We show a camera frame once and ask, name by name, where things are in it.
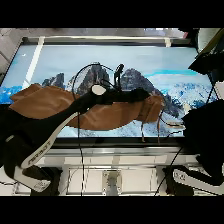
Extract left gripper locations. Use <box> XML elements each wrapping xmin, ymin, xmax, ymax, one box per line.
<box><xmin>114</xmin><ymin>88</ymin><xmax>152</xmax><ymax>104</ymax></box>

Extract brown pants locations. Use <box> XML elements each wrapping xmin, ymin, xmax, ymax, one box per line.
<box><xmin>9</xmin><ymin>83</ymin><xmax>186</xmax><ymax>143</ymax></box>

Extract silver frame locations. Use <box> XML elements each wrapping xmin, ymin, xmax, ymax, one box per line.
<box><xmin>0</xmin><ymin>34</ymin><xmax>224</xmax><ymax>196</ymax></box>

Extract black cable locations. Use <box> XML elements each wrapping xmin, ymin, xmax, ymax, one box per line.
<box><xmin>155</xmin><ymin>145</ymin><xmax>184</xmax><ymax>196</ymax></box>
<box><xmin>70</xmin><ymin>61</ymin><xmax>117</xmax><ymax>196</ymax></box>

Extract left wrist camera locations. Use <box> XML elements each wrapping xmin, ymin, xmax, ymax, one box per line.
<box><xmin>113</xmin><ymin>63</ymin><xmax>125</xmax><ymax>90</ymax></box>

